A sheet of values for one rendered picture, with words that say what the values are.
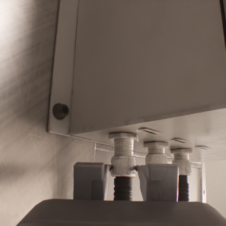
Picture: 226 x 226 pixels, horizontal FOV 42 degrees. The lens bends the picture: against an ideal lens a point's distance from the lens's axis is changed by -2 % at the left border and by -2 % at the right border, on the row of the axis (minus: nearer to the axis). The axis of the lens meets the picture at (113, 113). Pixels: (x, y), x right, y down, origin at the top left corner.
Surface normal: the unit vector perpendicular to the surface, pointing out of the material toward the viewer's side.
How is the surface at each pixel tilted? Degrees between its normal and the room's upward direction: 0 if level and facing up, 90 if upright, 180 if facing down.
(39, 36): 90
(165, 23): 137
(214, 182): 180
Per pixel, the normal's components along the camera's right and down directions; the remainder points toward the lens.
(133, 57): -0.65, -0.22
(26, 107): 0.76, -0.16
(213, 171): -0.50, 0.49
